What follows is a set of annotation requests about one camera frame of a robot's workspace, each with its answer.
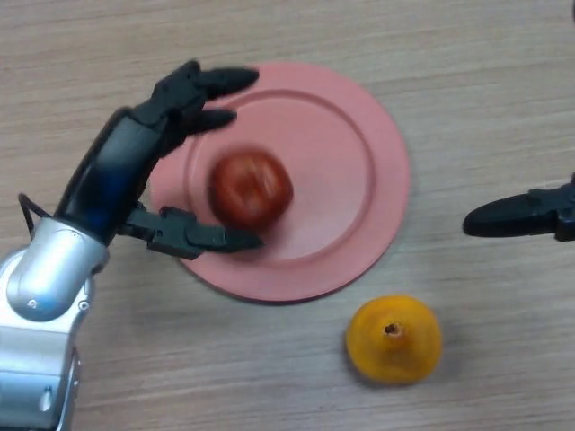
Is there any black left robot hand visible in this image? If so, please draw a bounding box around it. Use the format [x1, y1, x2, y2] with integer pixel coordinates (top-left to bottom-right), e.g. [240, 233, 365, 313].
[53, 59, 265, 261]

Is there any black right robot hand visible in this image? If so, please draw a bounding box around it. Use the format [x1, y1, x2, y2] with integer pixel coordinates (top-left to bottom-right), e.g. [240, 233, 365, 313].
[462, 0, 575, 243]

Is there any red apple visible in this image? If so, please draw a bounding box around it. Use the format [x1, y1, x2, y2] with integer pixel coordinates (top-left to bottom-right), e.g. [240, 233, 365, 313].
[207, 146, 296, 231]

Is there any pink round plate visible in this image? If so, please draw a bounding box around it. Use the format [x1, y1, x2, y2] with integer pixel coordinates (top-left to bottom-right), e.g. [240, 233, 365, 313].
[147, 61, 412, 304]

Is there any yellow pear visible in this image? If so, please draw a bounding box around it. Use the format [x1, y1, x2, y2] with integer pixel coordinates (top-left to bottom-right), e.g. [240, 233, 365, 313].
[344, 294, 444, 386]

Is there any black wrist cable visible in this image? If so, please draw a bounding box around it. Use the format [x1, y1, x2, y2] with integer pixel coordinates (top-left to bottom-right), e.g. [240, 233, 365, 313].
[17, 193, 56, 239]

